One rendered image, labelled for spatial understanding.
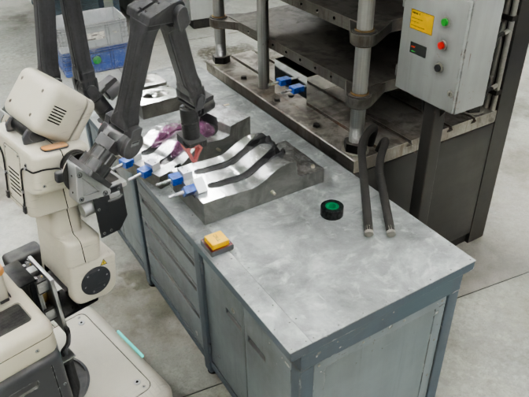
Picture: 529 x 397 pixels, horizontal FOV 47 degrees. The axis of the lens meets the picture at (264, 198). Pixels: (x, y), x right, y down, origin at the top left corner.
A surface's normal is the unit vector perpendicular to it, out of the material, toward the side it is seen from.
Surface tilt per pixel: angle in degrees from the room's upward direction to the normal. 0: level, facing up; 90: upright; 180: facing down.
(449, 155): 90
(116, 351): 0
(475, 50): 90
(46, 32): 90
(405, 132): 0
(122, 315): 0
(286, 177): 90
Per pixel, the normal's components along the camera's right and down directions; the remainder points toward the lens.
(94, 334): -0.01, -0.83
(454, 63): -0.85, 0.31
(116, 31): 0.48, 0.50
